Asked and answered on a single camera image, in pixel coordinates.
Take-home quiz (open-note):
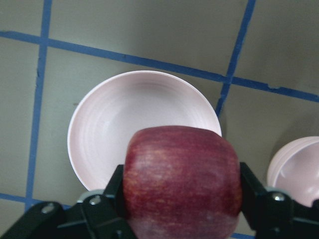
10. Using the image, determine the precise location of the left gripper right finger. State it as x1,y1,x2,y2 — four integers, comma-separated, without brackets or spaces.
240,162,319,239

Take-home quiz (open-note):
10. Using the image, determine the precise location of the red apple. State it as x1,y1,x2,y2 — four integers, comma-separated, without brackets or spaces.
123,126,242,239

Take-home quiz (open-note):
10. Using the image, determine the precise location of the pink bowl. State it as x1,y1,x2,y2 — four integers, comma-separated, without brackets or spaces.
267,136,319,207

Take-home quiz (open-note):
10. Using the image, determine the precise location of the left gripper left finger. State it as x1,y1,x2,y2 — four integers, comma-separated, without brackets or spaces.
1,165,135,239

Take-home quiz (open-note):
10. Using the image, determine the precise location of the pink plate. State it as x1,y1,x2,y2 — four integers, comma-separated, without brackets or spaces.
67,70,221,191

